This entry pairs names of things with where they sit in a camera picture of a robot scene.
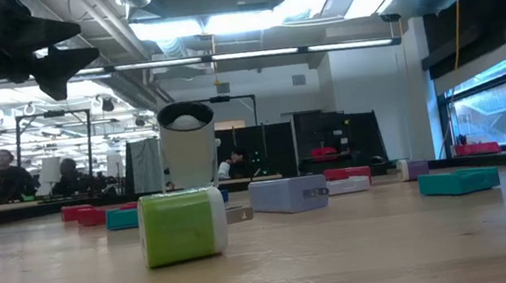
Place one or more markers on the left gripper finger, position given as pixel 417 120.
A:
pixel 34 33
pixel 59 69

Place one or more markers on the red rectangular block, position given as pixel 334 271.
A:
pixel 72 211

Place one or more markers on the red digital clock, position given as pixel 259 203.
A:
pixel 92 217

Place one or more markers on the teal digital clock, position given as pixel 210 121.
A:
pixel 459 182
pixel 121 219

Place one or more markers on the lavender USB wall charger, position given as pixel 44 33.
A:
pixel 285 196

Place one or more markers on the white digital clock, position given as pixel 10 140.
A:
pixel 348 185

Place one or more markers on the small purple and white charger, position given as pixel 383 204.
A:
pixel 413 169

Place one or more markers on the white lab panel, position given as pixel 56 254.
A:
pixel 49 170

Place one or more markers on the person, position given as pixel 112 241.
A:
pixel 7 178
pixel 232 165
pixel 69 179

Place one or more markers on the grey curtain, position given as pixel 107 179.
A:
pixel 143 167

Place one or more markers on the white cylinder with black rim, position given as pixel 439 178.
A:
pixel 190 155

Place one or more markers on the long ceiling light bar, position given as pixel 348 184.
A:
pixel 251 54

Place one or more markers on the black partition panel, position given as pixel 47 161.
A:
pixel 264 152
pixel 346 135

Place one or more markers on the small red box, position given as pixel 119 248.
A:
pixel 324 153

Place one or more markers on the red storage bin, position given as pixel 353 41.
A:
pixel 477 149

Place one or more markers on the large window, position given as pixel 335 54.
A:
pixel 492 115

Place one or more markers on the black camera stand frame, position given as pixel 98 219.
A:
pixel 227 98
pixel 51 114

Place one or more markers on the black aluminium table frame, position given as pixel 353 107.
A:
pixel 25 213

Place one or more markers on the green and white wall charger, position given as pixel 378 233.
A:
pixel 176 229

